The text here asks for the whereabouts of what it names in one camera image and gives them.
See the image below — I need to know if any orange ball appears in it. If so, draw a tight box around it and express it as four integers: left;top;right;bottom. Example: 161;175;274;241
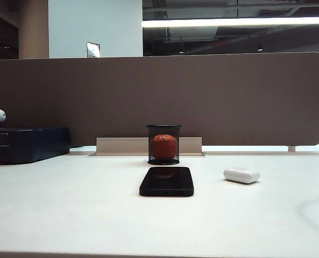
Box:
151;133;178;160

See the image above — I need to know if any silver wall plate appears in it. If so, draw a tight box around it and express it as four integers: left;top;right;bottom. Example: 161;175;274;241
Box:
86;41;101;58

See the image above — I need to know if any dark blue tool case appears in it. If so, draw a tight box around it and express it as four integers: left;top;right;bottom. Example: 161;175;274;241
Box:
0;126;70;165

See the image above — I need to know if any black smartphone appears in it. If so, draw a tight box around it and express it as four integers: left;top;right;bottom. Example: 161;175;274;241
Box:
139;166;195;197

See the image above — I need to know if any white wireless headphone case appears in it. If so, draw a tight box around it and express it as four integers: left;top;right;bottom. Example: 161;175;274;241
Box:
223;167;261;185

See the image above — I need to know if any white ceiling light strip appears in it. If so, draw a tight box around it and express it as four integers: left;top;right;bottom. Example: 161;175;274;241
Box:
142;16;319;28

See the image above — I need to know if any brown fabric desk partition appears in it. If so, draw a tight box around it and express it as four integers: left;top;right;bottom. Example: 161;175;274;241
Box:
0;52;319;148

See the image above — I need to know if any black mesh pen holder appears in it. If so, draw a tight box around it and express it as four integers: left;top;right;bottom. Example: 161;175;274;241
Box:
146;124;182;166

